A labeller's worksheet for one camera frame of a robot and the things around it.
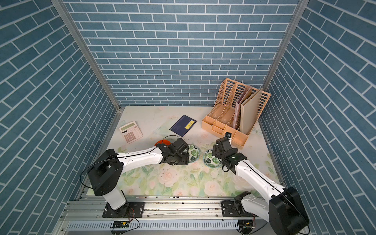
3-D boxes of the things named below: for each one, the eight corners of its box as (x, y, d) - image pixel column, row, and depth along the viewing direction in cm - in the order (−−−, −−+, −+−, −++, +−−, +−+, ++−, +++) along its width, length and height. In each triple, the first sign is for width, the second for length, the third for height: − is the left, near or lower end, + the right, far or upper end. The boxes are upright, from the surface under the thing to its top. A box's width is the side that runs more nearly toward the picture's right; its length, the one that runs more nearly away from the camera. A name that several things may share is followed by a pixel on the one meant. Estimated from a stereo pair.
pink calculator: (126, 144, 100) (124, 141, 97) (120, 130, 108) (118, 127, 105) (143, 136, 105) (142, 133, 102) (136, 123, 113) (134, 120, 110)
